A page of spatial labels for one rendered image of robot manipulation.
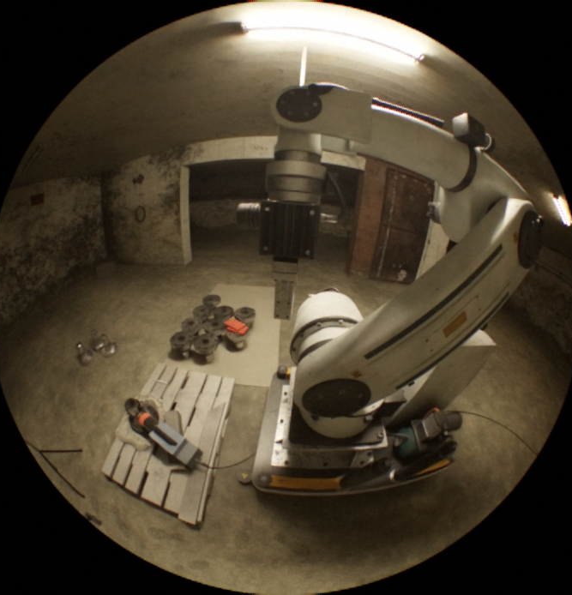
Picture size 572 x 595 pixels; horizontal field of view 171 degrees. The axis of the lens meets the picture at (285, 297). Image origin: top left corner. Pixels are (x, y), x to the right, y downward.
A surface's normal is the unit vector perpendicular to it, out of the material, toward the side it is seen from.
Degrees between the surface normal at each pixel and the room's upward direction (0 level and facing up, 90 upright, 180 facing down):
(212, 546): 0
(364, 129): 90
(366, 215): 90
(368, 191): 90
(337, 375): 90
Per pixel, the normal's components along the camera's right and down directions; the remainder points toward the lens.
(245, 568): 0.07, -0.88
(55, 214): 1.00, 0.08
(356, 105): -0.11, 0.46
